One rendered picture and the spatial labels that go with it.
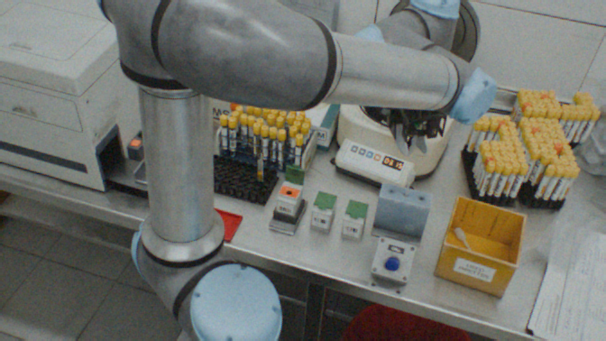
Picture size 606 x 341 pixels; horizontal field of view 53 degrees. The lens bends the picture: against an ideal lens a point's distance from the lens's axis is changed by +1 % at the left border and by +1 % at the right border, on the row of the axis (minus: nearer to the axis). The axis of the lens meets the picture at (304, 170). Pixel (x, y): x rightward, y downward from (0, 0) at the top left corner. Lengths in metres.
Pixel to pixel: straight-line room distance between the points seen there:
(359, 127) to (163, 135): 0.68
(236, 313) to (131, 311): 1.42
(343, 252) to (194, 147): 0.55
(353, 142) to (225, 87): 0.81
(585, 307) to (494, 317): 0.17
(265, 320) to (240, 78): 0.36
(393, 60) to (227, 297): 0.37
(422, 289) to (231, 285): 0.47
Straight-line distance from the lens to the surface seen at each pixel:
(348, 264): 1.18
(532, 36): 1.55
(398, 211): 1.19
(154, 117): 0.70
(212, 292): 0.81
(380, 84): 0.67
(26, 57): 1.22
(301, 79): 0.56
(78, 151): 1.28
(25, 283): 2.37
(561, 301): 1.24
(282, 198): 1.19
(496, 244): 1.28
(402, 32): 0.90
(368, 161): 1.32
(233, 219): 1.24
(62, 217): 2.15
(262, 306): 0.81
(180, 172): 0.74
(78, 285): 2.31
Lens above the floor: 1.82
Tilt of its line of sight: 44 degrees down
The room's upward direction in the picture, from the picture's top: 4 degrees clockwise
